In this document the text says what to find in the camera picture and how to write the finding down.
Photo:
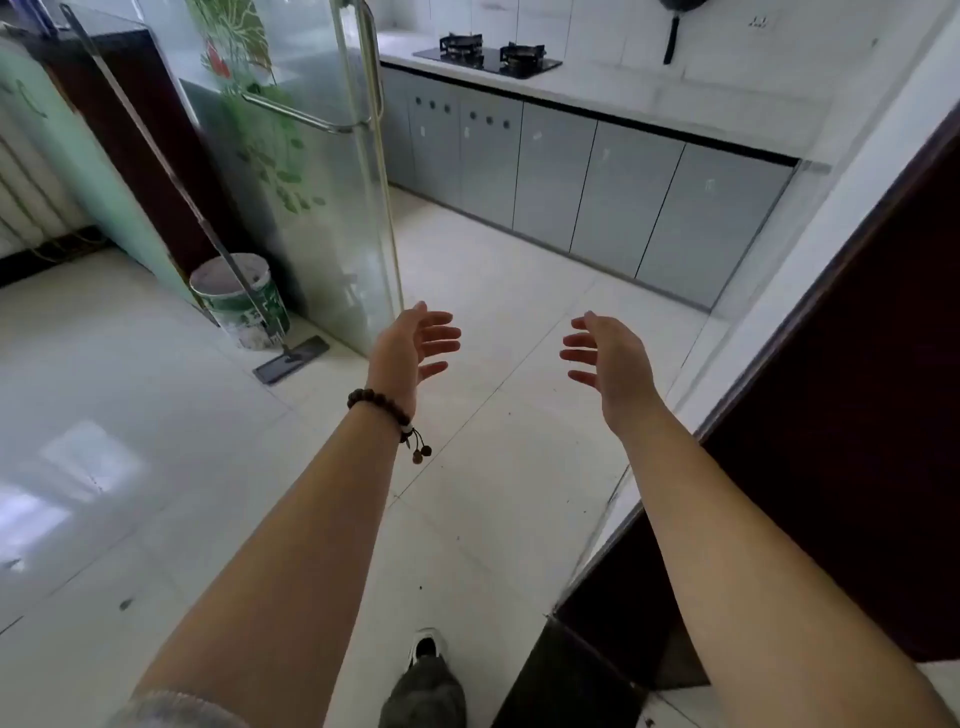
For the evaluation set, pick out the black hanging pan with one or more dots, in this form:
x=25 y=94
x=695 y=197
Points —
x=675 y=30

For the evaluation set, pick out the dark wooden door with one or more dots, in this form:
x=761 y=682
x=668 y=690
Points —
x=847 y=450

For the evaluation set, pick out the dark wooden door frame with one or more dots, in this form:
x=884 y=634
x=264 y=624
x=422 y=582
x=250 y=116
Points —
x=150 y=142

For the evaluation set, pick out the person's left middle finger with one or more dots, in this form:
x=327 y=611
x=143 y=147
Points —
x=444 y=334

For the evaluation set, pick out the glass door with leaf print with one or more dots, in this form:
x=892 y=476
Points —
x=330 y=187

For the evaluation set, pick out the black and white shoe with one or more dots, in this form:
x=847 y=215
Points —
x=426 y=646

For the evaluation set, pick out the grey trouser leg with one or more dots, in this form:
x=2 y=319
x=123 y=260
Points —
x=424 y=697

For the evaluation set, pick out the person's left forearm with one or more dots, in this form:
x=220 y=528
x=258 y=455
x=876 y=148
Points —
x=300 y=547

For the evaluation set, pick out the person's left little finger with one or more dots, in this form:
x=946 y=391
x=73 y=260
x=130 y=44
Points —
x=433 y=370

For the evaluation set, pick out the white and green bucket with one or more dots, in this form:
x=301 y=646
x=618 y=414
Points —
x=240 y=300

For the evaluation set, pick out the person's left hand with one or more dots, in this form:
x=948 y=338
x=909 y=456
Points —
x=394 y=360

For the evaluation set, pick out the person's right hand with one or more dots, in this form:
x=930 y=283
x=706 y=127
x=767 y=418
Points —
x=619 y=371

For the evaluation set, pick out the grey kitchen cabinet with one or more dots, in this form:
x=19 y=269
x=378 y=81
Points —
x=600 y=195

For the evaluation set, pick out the white radiator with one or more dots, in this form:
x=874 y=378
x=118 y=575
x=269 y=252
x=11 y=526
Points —
x=30 y=180

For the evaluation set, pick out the person's right thumb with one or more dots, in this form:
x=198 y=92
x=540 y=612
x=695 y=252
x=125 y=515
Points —
x=598 y=319

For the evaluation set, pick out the person's right little finger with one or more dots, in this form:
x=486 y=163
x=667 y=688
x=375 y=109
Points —
x=583 y=378

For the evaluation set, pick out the grey sleeve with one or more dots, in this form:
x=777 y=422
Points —
x=180 y=712

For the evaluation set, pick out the black gas stove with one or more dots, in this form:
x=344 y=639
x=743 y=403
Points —
x=487 y=56

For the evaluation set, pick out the person's right forearm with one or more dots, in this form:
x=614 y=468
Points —
x=750 y=585

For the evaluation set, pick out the person's left thumb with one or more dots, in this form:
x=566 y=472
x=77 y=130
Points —
x=415 y=312

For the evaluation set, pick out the person's right middle finger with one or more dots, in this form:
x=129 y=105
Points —
x=577 y=340

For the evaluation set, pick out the white wall socket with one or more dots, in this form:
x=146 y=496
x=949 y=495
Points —
x=762 y=22

